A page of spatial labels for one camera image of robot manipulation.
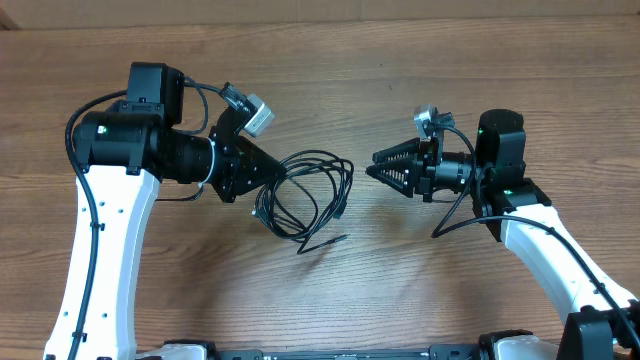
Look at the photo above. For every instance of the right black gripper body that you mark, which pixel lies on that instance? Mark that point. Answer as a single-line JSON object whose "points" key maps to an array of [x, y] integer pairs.
{"points": [[426, 169]]}

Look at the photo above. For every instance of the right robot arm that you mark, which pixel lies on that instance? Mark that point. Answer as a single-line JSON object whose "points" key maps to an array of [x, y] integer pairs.
{"points": [[599, 316]]}

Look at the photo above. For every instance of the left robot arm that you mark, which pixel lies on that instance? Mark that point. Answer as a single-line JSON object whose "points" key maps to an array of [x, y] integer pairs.
{"points": [[122, 146]]}

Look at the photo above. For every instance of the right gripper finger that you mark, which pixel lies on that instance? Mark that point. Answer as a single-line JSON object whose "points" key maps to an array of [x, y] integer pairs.
{"points": [[400, 175], [404, 149]]}

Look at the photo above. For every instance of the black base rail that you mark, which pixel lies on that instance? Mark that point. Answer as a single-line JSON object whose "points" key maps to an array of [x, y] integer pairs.
{"points": [[345, 355]]}

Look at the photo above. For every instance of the brown cardboard backdrop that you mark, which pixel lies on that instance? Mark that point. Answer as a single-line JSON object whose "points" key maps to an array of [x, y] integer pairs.
{"points": [[70, 14]]}

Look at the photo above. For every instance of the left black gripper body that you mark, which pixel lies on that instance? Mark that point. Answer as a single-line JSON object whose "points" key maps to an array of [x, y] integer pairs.
{"points": [[225, 170]]}

